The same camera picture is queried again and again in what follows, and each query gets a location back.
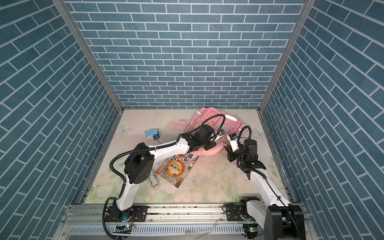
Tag black corrugated left cable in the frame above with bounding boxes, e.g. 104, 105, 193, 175
101, 113, 226, 240

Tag black corrugated right cable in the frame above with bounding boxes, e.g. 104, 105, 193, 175
235, 125, 260, 181

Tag blue pencil sharpener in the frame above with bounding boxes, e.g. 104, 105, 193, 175
145, 129, 160, 141

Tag pink school backpack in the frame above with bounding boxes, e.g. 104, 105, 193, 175
176, 107, 252, 157

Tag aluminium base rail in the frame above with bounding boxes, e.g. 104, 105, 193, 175
54, 197, 317, 240

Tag colourful illustrated children's book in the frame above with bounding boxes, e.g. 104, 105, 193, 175
155, 154, 199, 188

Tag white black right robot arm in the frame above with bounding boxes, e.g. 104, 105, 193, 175
225, 139, 306, 240

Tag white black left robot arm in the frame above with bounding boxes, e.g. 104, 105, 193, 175
103, 125, 224, 222

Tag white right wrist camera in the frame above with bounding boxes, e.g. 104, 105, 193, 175
227, 133, 239, 152

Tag black corrugated cable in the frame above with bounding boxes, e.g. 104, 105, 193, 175
235, 125, 260, 181
101, 113, 226, 240

